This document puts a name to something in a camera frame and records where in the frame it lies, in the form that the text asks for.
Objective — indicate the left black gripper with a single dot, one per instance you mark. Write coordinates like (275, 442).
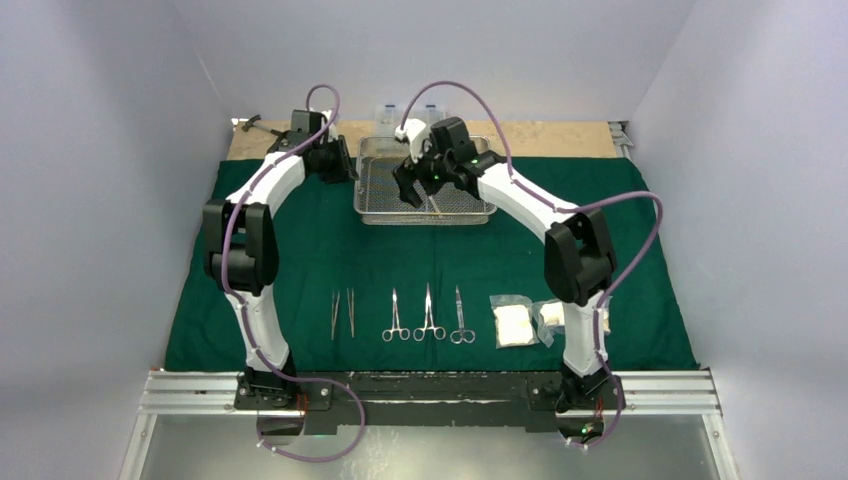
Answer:
(344, 168)

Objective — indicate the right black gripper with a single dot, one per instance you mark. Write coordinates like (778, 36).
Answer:
(411, 178)

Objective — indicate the silver tweezers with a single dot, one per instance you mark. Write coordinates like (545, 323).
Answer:
(434, 205)
(350, 295)
(335, 302)

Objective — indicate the metal wire mesh tray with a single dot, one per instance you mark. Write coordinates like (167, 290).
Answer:
(376, 194)

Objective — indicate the silver hemostat forceps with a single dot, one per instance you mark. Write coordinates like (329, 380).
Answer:
(395, 330)
(429, 324)

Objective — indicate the silver surgical scissors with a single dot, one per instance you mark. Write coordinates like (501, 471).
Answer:
(462, 334)

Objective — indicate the white gauze packet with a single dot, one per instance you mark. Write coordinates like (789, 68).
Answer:
(513, 321)

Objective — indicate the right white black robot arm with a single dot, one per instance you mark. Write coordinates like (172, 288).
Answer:
(579, 257)

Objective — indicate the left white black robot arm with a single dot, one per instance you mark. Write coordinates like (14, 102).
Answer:
(241, 250)

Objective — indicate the clear plastic compartment box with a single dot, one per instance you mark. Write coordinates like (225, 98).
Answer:
(387, 117)

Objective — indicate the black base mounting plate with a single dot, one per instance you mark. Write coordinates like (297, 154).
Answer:
(535, 401)

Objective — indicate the small black-handled hammer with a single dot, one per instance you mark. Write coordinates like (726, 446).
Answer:
(254, 122)

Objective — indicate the right side aluminium rail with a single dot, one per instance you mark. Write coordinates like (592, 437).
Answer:
(620, 139)

